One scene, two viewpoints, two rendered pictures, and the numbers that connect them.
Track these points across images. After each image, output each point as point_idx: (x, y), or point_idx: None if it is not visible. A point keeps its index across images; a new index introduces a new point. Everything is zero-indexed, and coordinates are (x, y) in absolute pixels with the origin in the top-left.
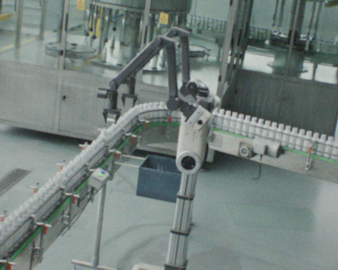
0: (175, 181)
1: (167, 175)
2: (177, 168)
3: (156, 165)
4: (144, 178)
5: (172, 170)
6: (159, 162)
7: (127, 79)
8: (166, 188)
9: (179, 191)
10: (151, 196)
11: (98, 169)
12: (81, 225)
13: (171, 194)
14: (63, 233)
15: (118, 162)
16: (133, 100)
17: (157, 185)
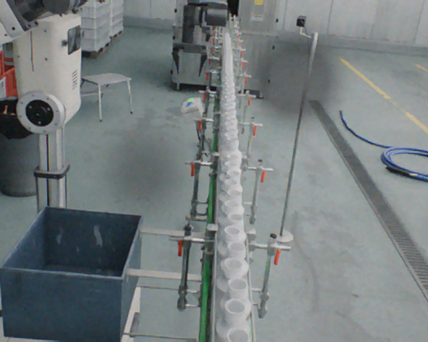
0: (56, 222)
1: (77, 216)
2: (31, 290)
3: (95, 297)
4: (126, 234)
5: (46, 297)
6: (86, 287)
7: (203, 10)
8: (76, 243)
9: (64, 160)
10: (106, 265)
11: (196, 104)
12: None
13: (62, 250)
14: (210, 141)
15: (193, 235)
16: (179, 53)
17: (95, 240)
